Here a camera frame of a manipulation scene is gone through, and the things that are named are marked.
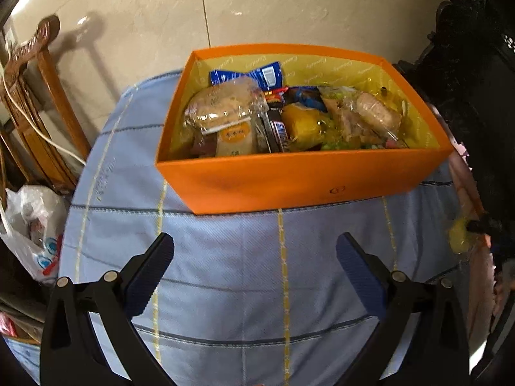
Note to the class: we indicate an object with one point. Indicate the white plastic bag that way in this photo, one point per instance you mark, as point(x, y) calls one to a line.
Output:
point(28, 217)

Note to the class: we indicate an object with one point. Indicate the dark carved wooden sofa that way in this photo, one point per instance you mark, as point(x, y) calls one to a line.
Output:
point(474, 88)

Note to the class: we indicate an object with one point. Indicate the green clear snack packet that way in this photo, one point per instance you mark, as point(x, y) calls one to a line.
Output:
point(354, 144)

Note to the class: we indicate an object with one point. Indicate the pastry packet with orange label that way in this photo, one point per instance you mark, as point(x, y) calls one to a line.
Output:
point(235, 138)

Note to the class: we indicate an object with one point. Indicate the large blue snack packet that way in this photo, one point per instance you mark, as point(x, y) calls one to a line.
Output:
point(265, 74)

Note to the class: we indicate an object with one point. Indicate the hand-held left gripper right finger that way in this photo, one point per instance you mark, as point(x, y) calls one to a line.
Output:
point(362, 277)

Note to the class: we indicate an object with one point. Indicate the pink cloth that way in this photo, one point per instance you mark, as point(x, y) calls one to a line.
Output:
point(481, 289)

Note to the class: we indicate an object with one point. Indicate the brown bread packet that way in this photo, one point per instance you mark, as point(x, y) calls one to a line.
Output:
point(378, 110)

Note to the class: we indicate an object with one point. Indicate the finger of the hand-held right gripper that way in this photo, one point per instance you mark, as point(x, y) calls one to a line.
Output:
point(485, 227)

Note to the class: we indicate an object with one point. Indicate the brown wooden chair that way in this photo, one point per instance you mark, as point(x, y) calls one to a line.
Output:
point(36, 128)

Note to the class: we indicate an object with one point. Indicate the beige pastry packet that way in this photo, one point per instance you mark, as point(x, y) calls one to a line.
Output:
point(346, 122)

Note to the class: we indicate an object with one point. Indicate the yellow snack packet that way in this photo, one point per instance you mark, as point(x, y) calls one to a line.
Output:
point(462, 237)

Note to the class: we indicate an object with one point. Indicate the white wall socket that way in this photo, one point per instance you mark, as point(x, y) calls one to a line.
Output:
point(10, 37)

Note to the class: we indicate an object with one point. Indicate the brown chocolate bar packet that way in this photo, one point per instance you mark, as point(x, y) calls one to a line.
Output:
point(277, 130)

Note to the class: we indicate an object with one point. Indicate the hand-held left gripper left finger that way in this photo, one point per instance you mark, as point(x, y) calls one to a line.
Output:
point(149, 273)

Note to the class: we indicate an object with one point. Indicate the blue checked tablecloth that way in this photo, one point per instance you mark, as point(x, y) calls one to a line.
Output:
point(225, 257)

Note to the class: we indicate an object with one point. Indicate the dark blue biscuit packet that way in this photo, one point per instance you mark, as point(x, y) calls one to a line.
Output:
point(308, 98)

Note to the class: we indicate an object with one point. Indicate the round brown cake packet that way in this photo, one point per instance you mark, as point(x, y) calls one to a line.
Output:
point(217, 104)

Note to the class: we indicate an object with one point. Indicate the red chip packet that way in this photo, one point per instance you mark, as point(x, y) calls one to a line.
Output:
point(277, 96)

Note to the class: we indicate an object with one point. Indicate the orange cardboard box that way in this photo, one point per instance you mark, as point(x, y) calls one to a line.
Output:
point(301, 181)

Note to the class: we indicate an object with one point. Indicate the yellow packet with barcode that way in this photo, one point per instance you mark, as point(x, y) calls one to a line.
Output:
point(301, 122)

